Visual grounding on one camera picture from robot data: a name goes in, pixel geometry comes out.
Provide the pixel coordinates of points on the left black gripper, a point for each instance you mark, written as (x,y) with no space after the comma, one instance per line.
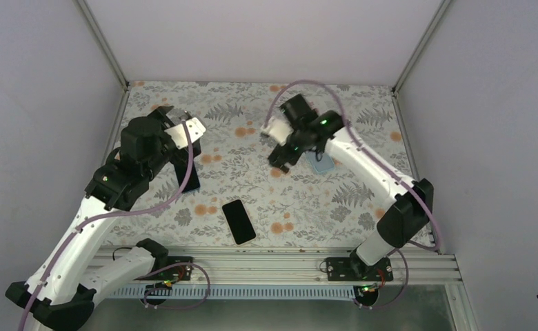
(183,157)

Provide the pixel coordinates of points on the light blue phone case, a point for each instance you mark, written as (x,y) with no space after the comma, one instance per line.
(320,163)

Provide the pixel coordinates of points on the aluminium mounting rail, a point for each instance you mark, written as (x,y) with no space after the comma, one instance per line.
(305,266)

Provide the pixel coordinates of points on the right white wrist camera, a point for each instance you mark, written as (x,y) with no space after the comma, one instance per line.
(277,129)

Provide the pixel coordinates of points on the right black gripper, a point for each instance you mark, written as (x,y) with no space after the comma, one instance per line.
(275,161)

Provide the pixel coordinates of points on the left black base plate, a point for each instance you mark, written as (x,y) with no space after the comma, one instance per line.
(177,273)

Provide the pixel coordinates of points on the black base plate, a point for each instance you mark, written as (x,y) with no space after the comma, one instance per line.
(177,273)
(340,269)

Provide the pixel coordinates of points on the white slotted cable duct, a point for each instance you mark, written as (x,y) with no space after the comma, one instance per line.
(260,292)

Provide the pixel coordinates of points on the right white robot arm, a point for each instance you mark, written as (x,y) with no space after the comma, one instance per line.
(407,203)

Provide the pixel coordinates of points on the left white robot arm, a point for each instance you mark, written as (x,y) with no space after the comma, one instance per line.
(63,293)

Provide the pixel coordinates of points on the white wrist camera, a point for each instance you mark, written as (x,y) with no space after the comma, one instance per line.
(277,129)
(192,130)

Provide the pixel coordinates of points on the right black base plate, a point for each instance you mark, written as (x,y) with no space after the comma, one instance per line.
(340,269)

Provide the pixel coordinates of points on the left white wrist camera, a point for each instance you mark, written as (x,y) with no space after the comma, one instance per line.
(192,130)

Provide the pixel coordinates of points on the floral patterned mat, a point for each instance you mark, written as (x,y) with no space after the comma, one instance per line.
(301,208)

